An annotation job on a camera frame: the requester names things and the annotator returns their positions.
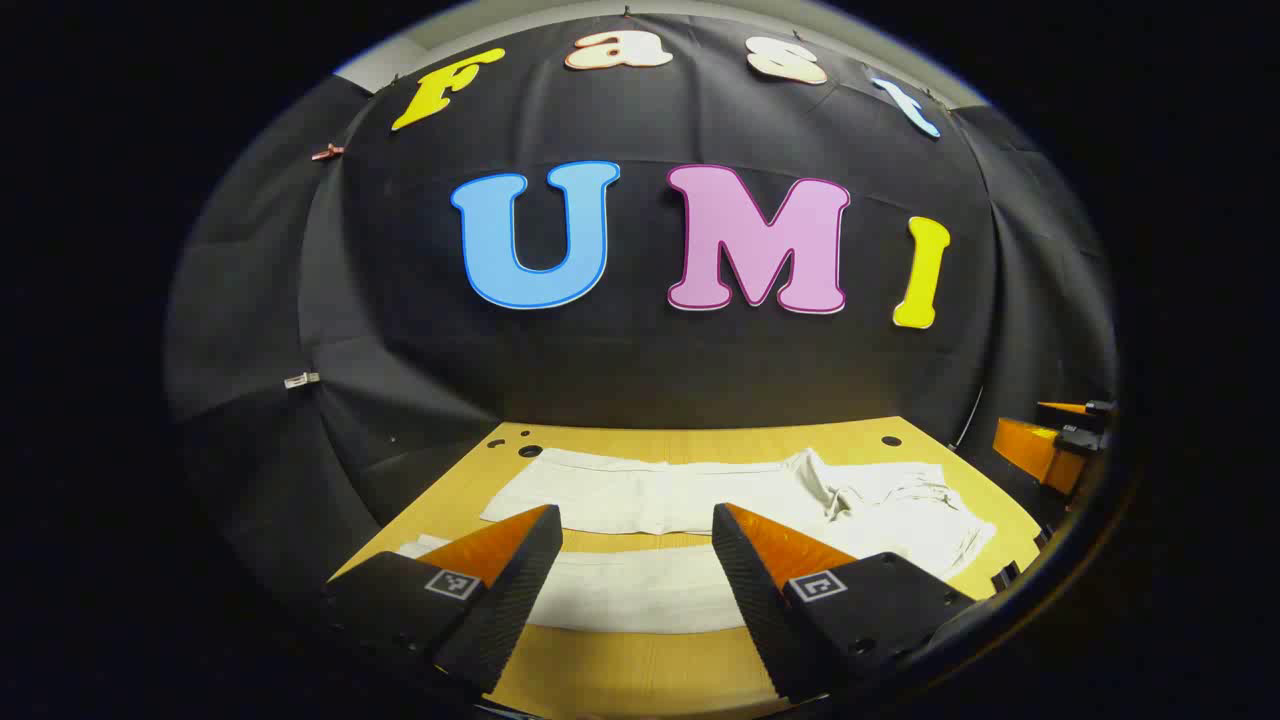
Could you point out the white cloth clip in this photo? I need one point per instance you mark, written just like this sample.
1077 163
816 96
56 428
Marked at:
300 380

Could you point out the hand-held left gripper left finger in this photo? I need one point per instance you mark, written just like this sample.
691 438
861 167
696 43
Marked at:
510 610

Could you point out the white jeans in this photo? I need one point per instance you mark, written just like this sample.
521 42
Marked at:
650 495

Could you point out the black table bracket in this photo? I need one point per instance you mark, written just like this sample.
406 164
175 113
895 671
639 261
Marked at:
1005 577

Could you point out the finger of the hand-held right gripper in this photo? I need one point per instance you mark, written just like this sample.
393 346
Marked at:
1030 450
1065 408

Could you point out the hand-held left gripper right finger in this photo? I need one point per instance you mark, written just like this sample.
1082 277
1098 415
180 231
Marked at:
760 610

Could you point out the pink cloth clip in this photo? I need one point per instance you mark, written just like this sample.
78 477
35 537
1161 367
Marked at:
327 152

